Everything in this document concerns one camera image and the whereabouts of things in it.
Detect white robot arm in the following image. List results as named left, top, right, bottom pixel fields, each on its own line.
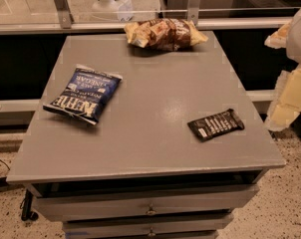
left=264, top=9, right=301, bottom=131

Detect black cable on floor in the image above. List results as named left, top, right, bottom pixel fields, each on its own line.
left=0, top=151, right=12, bottom=172

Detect metal fence post right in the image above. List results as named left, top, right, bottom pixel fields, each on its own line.
left=187, top=0, right=201, bottom=25

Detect metal fence post left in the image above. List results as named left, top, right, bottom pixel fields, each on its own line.
left=54, top=0, right=73, bottom=29

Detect yellow brown chip bag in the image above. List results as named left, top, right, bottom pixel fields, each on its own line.
left=124, top=18, right=208, bottom=52

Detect black snack bar wrapper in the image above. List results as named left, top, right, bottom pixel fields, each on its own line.
left=187, top=109, right=245, bottom=142

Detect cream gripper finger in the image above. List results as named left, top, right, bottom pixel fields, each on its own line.
left=265, top=64, right=301, bottom=131
left=264, top=23, right=291, bottom=49

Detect drawer with knob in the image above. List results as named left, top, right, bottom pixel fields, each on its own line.
left=63, top=213, right=233, bottom=239
left=34, top=184, right=259, bottom=221

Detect black caster leg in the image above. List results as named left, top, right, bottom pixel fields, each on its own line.
left=20, top=190, right=39, bottom=221

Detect top drawer with knob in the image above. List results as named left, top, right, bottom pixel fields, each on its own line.
left=34, top=184, right=259, bottom=221

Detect metal fence post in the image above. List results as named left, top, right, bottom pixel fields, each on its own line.
left=54, top=0, right=73, bottom=29
left=187, top=0, right=201, bottom=25

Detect blue chip bag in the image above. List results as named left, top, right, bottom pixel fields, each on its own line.
left=43, top=65, right=123, bottom=125

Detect grey drawer cabinet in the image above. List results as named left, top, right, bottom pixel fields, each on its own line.
left=7, top=35, right=285, bottom=239

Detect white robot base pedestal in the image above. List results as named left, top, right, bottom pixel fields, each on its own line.
left=92, top=0, right=134, bottom=22

